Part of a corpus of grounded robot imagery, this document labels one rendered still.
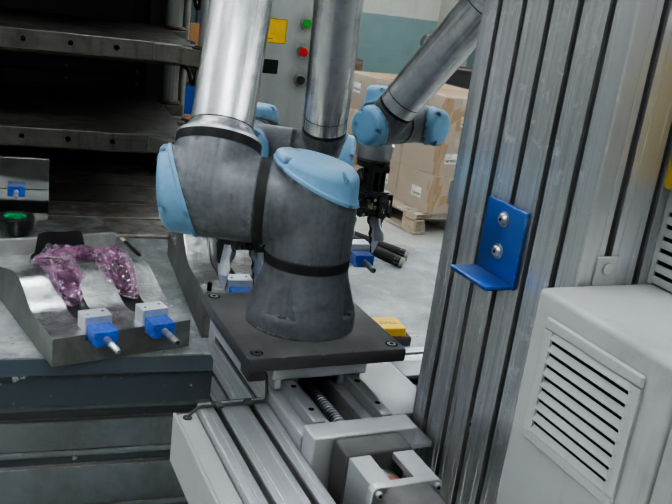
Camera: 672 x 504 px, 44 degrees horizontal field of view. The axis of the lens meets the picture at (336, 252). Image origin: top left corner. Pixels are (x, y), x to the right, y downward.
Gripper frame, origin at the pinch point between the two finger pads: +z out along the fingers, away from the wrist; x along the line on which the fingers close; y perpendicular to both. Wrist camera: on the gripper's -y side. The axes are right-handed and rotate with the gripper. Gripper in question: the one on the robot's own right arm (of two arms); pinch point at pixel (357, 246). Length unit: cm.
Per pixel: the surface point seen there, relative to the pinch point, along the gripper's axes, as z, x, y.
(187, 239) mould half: 3.5, -35.4, -12.9
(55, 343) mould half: 10, -63, 25
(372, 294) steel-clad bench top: 15.0, 9.2, -8.9
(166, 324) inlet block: 8, -44, 23
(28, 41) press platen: -31, -70, -67
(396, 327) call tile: 11.3, 3.3, 18.9
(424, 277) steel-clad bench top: 15.0, 28.5, -20.9
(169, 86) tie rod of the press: -15, -25, -128
